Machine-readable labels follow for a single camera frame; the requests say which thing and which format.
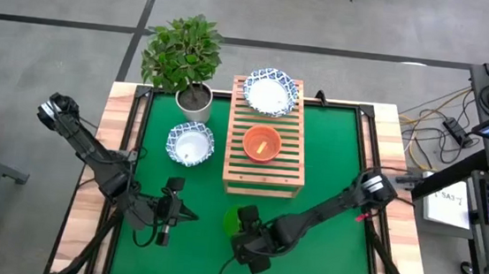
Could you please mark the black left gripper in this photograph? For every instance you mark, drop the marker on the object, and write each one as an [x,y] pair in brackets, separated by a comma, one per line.
[169,212]

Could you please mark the red plastic cup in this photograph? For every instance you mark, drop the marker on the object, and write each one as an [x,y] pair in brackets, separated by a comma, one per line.
[245,151]

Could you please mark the blue patterned paper bowl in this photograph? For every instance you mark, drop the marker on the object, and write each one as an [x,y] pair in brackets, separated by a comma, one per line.
[190,145]
[269,95]

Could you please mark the green leafy plant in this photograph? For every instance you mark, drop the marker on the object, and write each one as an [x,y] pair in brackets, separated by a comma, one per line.
[183,52]

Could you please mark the white paper sheet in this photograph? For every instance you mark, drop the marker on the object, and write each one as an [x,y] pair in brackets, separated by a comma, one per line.
[447,208]

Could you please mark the small black table-edge camera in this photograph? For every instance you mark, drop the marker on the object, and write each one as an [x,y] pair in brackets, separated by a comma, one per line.
[320,97]

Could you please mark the white plant pot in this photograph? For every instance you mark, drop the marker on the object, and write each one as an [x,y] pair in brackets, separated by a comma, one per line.
[193,112]

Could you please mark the small red tag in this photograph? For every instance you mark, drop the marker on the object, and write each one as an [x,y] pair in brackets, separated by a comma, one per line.
[361,217]

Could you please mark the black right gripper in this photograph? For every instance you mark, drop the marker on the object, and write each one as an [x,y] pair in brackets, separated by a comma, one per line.
[257,242]

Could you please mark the green plastic bowl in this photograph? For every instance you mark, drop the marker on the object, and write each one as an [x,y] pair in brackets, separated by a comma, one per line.
[230,222]

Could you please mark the slatted wooden shelf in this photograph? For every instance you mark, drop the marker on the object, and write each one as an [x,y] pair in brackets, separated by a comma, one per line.
[263,174]

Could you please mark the green table mat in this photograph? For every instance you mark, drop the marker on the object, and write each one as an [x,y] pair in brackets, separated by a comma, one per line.
[327,259]

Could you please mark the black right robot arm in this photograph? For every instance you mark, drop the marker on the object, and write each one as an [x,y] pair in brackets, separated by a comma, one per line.
[331,209]

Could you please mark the black power strip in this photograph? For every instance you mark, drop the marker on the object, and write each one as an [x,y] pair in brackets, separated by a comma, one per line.
[455,131]

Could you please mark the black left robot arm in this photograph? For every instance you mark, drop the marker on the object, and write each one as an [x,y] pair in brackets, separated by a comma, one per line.
[104,167]

